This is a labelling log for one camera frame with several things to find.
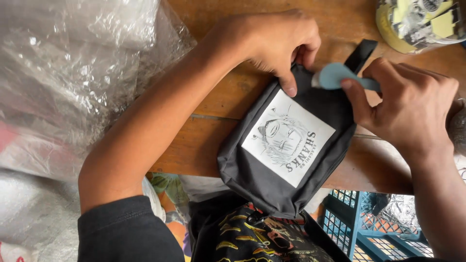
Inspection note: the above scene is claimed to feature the person's right hand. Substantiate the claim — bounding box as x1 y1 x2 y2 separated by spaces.
341 57 460 158

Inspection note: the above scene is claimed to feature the person's left hand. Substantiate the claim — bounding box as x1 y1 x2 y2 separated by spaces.
218 10 322 98

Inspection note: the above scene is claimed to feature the light blue hand tool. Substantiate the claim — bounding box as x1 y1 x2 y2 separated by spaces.
311 63 381 92

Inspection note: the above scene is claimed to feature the black pouch with white patch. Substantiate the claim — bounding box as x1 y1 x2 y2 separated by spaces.
217 39 379 225

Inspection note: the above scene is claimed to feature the grey plastic wrapped bundle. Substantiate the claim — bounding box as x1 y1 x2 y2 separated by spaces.
447 98 466 182

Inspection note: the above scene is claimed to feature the yellow roll of printed stickers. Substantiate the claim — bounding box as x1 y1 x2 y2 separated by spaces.
375 0 466 55

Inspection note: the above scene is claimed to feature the crumpled silver foil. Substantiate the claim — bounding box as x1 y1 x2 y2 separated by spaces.
379 195 420 229

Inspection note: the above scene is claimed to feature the blue plastic crate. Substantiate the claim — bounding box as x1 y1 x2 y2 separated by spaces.
320 189 435 262

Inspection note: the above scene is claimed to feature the green and orange printed cloth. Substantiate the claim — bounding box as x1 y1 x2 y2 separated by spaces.
149 172 194 257

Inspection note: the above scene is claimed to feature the heap of clear plastic bags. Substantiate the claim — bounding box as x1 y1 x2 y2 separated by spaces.
0 0 198 182

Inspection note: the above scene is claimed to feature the person's black printed shirt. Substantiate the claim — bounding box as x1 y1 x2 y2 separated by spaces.
77 193 351 262

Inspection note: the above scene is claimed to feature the white woven sack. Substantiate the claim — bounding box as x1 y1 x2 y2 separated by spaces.
0 169 166 262

